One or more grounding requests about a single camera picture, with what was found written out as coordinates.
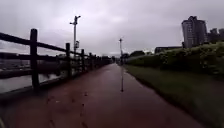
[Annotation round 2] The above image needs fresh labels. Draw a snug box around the small lamp pole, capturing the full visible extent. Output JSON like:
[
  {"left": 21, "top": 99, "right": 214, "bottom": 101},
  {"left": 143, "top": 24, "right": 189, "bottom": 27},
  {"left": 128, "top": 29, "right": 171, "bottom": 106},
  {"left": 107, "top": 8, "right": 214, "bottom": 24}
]
[{"left": 118, "top": 37, "right": 124, "bottom": 64}]

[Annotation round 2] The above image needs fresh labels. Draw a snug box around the dark tree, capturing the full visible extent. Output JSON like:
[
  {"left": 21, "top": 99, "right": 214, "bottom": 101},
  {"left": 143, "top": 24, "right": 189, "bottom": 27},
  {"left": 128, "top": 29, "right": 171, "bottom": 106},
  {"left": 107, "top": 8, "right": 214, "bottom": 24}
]
[{"left": 129, "top": 50, "right": 146, "bottom": 58}]

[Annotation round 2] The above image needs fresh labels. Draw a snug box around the wet red paved path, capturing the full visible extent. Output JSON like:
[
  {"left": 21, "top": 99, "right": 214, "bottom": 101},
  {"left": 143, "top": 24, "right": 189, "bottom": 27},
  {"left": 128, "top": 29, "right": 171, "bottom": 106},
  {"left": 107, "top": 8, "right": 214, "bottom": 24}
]
[{"left": 0, "top": 63, "right": 205, "bottom": 128}]

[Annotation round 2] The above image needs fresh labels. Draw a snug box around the tall lamp pole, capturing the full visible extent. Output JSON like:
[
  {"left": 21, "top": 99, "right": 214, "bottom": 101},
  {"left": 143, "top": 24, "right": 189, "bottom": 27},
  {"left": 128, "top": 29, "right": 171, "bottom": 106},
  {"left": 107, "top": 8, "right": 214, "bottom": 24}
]
[{"left": 69, "top": 15, "right": 82, "bottom": 58}]

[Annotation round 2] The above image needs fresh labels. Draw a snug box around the low dark building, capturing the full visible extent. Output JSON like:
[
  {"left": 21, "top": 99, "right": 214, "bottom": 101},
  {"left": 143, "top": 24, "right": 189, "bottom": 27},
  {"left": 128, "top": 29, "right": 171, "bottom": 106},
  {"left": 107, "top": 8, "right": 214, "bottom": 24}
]
[{"left": 154, "top": 45, "right": 183, "bottom": 55}]

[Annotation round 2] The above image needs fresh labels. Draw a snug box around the grass strip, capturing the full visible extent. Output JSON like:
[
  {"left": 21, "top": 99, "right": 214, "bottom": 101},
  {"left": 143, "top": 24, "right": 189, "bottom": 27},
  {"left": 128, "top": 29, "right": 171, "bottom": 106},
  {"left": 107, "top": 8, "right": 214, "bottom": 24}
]
[{"left": 123, "top": 64, "right": 224, "bottom": 128}]

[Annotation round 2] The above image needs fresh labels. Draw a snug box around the green hedge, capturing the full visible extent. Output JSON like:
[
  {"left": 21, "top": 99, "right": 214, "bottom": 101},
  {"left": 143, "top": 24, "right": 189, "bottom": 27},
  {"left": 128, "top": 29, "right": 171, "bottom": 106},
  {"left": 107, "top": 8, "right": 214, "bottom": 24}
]
[{"left": 125, "top": 41, "right": 224, "bottom": 76}]

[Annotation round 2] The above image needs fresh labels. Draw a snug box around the tall grey building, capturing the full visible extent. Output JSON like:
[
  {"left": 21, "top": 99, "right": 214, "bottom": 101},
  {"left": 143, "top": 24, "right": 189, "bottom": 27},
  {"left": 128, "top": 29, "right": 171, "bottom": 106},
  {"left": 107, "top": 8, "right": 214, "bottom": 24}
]
[{"left": 181, "top": 15, "right": 224, "bottom": 49}]

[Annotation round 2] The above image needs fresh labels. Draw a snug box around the grey water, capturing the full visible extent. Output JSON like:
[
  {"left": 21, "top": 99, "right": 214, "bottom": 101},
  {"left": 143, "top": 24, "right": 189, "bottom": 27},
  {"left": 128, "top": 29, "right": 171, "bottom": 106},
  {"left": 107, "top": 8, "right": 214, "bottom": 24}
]
[{"left": 0, "top": 68, "right": 69, "bottom": 94}]

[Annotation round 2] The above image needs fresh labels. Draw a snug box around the dark wooden rail fence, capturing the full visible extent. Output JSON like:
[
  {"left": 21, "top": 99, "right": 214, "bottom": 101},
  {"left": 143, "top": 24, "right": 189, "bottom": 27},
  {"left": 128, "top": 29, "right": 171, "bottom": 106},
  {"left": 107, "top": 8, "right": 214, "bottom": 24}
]
[{"left": 0, "top": 28, "right": 113, "bottom": 92}]

